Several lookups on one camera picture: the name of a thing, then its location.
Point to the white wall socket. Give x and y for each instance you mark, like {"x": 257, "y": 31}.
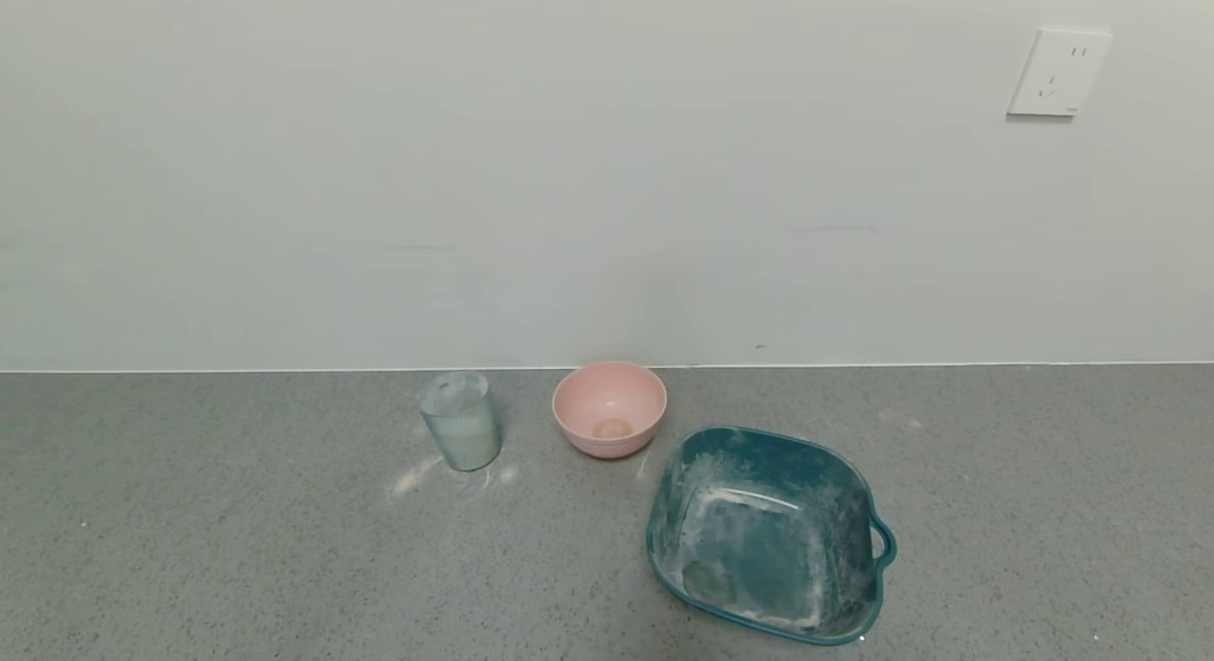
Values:
{"x": 1057, "y": 73}

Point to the translucent ribbed plastic cup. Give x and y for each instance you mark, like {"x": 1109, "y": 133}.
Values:
{"x": 462, "y": 429}

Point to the pink bowl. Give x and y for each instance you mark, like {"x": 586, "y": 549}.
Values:
{"x": 607, "y": 400}

